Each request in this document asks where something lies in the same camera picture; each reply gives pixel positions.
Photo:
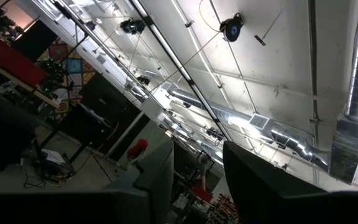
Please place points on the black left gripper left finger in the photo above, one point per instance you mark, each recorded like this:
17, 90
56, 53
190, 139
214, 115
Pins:
154, 177

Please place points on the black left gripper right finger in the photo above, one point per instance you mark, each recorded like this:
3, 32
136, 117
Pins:
259, 177

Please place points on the red storage bin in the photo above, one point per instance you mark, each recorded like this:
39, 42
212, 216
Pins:
202, 193

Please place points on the pale green partition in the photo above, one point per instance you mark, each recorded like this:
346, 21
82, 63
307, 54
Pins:
154, 132

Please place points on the small parts shelf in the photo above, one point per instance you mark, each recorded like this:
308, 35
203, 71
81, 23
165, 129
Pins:
224, 210

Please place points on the person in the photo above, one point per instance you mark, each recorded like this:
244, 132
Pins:
203, 174

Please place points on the black ceiling device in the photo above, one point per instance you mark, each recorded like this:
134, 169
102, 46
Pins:
214, 133

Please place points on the black standing table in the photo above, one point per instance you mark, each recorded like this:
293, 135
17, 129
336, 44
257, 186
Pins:
82, 124

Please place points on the white-topped floor box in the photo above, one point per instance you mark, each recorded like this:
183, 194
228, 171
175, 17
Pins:
52, 156

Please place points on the colourful patchwork quilt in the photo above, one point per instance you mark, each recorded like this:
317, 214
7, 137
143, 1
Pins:
73, 67

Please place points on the white table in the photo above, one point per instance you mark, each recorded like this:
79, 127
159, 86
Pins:
20, 84

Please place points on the black flat screen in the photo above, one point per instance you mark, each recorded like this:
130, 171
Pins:
34, 40

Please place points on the red box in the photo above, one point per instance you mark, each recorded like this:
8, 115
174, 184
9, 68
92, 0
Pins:
11, 60

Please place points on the silver duct with vent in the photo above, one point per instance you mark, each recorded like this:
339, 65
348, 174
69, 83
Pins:
278, 133

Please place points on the black ceiling light rail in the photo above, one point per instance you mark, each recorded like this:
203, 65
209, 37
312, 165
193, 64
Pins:
172, 53

